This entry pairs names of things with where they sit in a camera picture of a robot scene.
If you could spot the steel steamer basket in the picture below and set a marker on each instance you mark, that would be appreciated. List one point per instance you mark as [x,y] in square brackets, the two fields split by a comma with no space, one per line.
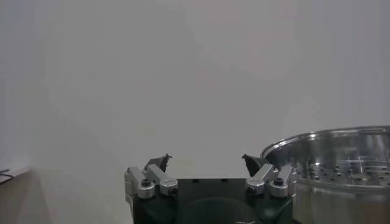
[335,158]

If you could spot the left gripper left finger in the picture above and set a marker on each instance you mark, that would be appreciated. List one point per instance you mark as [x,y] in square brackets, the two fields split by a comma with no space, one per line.
[152,179]

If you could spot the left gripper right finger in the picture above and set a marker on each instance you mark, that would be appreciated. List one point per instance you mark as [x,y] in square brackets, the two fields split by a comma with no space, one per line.
[265,176]

